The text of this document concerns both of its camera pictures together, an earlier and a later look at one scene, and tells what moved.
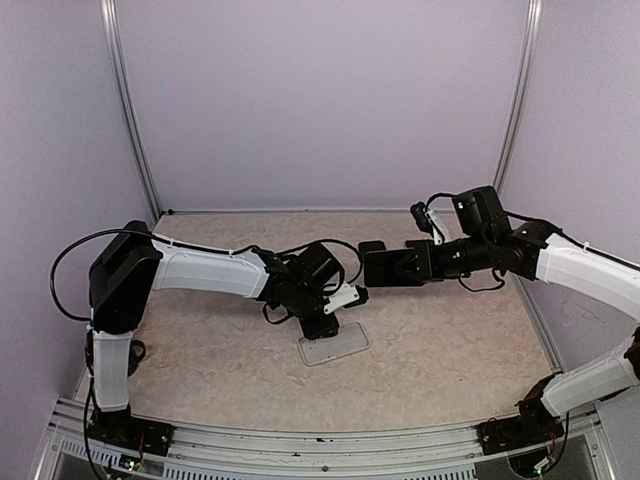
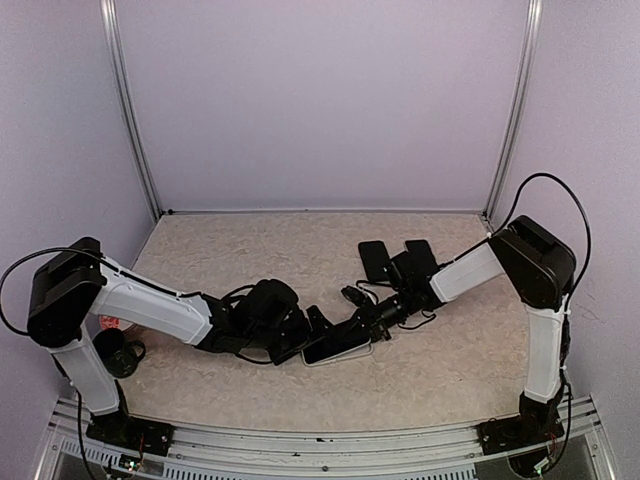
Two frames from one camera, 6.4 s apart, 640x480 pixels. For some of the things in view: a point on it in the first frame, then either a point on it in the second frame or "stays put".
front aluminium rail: [452, 453] stays put
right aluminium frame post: [524, 94] stays put
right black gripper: [430, 269] to [369, 320]
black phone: [379, 269] to [335, 347]
